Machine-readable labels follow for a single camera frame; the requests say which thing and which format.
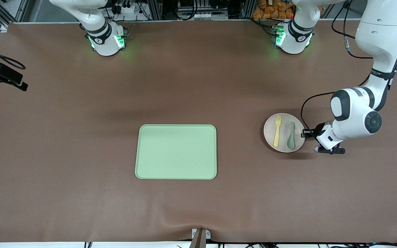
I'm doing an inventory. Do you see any long white socket strip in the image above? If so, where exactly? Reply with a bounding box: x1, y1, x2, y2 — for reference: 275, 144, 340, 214
177, 12, 229, 20

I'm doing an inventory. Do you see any beige round plate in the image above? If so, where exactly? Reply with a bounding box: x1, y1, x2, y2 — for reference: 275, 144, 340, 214
264, 113, 306, 153

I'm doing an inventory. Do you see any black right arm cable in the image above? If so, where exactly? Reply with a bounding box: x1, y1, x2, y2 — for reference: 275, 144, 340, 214
0, 36, 26, 70

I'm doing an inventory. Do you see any brown wooden post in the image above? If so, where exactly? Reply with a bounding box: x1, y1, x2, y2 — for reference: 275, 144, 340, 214
189, 229, 207, 248

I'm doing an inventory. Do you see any green plastic spoon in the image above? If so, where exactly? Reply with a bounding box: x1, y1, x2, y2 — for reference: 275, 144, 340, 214
286, 121, 296, 150

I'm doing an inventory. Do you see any yellow plastic fork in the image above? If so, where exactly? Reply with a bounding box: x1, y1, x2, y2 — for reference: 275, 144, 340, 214
273, 115, 283, 147

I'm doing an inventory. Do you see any small metal table bracket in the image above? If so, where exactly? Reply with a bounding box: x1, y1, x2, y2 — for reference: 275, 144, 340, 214
192, 228, 211, 240

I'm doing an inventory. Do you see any light green rectangular tray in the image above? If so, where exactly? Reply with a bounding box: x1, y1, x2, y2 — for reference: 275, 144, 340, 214
135, 124, 217, 180

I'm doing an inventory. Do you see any brown table mat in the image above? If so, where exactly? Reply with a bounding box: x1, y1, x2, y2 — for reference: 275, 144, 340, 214
0, 20, 397, 243

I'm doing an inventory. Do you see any aluminium frame profile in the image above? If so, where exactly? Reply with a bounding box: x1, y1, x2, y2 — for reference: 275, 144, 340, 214
0, 0, 31, 28

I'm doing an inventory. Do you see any white power strip with plugs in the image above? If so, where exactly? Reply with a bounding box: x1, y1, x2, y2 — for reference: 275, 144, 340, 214
114, 3, 140, 15

